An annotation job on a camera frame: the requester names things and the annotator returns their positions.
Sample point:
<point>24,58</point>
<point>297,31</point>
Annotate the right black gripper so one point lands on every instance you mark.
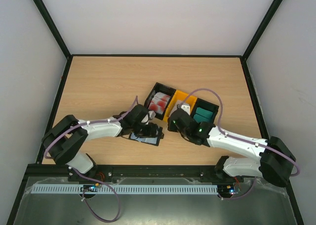
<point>174,120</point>

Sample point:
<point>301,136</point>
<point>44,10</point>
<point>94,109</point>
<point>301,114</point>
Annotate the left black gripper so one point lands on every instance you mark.
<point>151,131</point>

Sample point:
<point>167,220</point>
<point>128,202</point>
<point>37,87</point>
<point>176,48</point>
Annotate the black leather card holder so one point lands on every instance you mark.
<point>148,140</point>

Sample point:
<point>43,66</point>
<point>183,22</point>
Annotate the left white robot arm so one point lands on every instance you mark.
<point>63,142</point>

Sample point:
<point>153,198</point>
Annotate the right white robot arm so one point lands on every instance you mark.
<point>269,159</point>

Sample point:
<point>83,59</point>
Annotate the white patterned card stack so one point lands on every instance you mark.
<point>175,106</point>

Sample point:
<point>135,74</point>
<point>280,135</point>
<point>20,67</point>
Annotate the teal card stack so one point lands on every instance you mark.
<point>202,115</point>

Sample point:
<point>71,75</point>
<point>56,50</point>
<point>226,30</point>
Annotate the black bin with teal cards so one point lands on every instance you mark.
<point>205,105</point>

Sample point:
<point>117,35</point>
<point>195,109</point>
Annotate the red dotted card stack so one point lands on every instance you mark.
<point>159,102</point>

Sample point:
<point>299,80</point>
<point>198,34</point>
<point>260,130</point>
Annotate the black bin with red cards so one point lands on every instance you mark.
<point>158,87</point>

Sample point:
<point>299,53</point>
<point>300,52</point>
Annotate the yellow bin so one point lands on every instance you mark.
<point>177,98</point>

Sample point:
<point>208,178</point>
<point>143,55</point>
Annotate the light blue cable duct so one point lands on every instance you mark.
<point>125,189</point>

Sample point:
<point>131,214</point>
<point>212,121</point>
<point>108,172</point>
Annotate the black aluminium frame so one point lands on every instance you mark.
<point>37,167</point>

